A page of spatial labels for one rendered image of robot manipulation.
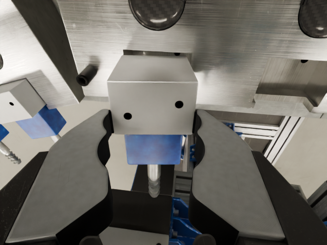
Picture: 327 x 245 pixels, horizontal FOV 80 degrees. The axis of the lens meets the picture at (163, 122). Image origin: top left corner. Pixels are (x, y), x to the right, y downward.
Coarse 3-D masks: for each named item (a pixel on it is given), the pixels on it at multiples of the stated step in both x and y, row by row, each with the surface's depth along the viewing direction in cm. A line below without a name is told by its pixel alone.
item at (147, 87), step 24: (120, 72) 12; (144, 72) 12; (168, 72) 12; (192, 72) 12; (120, 96) 11; (144, 96) 11; (168, 96) 11; (192, 96) 11; (120, 120) 12; (144, 120) 12; (168, 120) 12; (192, 120) 12; (144, 144) 15; (168, 144) 15
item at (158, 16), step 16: (144, 0) 13; (160, 0) 13; (176, 0) 13; (304, 0) 12; (320, 0) 12; (144, 16) 14; (160, 16) 14; (176, 16) 13; (304, 16) 13; (320, 16) 13; (320, 32) 13
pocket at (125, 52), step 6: (126, 54) 16; (132, 54) 18; (138, 54) 18; (144, 54) 18; (150, 54) 18; (156, 54) 18; (162, 54) 18; (168, 54) 18; (174, 54) 18; (180, 54) 18; (186, 54) 18
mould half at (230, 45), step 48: (96, 0) 13; (192, 0) 13; (240, 0) 12; (288, 0) 12; (96, 48) 15; (144, 48) 15; (192, 48) 14; (240, 48) 14; (288, 48) 14; (240, 96) 17
